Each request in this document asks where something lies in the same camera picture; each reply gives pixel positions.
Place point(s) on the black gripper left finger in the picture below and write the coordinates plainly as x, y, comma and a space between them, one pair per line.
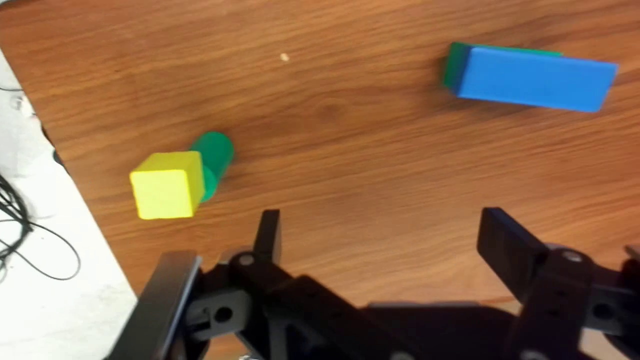
267, 284

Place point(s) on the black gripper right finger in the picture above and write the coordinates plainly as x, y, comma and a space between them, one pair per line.
543, 279

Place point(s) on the yellow cube block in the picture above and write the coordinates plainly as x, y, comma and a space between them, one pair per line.
169, 185

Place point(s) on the green cylinder block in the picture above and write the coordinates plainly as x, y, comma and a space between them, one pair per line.
217, 152

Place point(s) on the blue rectangular block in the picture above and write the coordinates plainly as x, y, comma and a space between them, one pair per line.
533, 78

